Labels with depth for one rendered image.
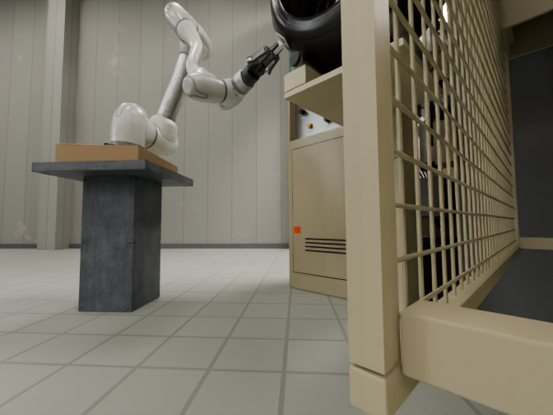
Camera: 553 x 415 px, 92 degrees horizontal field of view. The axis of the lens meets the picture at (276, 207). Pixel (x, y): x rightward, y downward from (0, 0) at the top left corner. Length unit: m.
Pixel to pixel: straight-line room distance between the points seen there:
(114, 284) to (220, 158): 3.40
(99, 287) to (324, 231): 1.11
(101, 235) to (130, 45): 4.82
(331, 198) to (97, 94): 5.02
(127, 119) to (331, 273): 1.28
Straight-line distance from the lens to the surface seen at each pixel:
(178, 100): 1.74
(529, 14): 1.06
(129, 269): 1.39
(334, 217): 1.46
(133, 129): 1.54
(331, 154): 1.51
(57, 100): 5.90
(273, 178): 4.34
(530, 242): 0.97
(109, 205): 1.44
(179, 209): 4.67
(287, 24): 1.03
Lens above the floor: 0.38
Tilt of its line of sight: 4 degrees up
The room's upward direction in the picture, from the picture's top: straight up
